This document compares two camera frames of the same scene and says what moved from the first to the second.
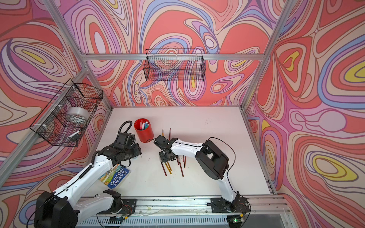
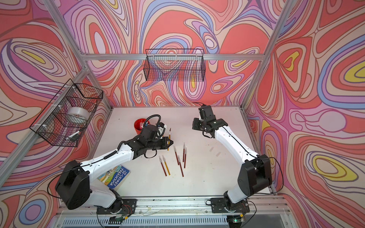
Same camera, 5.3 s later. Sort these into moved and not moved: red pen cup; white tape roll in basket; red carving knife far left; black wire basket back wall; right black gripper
Moved: right black gripper
Not moved: black wire basket back wall; white tape roll in basket; red pen cup; red carving knife far left
